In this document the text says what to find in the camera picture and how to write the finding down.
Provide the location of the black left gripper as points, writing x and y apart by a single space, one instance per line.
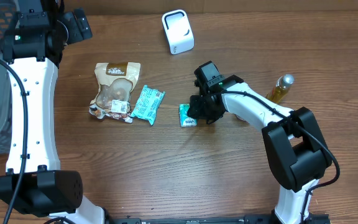
81 23

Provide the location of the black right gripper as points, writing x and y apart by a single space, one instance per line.
199 113

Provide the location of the green white tissue pack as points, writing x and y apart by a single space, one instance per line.
185 120

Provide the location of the teal snack packet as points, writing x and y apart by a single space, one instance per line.
147 104

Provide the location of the brown and white snack bag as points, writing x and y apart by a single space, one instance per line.
116 82

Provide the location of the yellow dish soap bottle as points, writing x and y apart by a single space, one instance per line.
281 88

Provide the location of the green lid seasoning jar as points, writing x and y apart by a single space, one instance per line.
240 117

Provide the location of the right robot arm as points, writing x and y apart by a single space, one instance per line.
297 153

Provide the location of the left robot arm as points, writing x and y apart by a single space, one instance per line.
32 49

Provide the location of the white barcode scanner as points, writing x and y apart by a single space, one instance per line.
178 31

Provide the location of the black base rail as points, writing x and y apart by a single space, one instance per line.
191 221

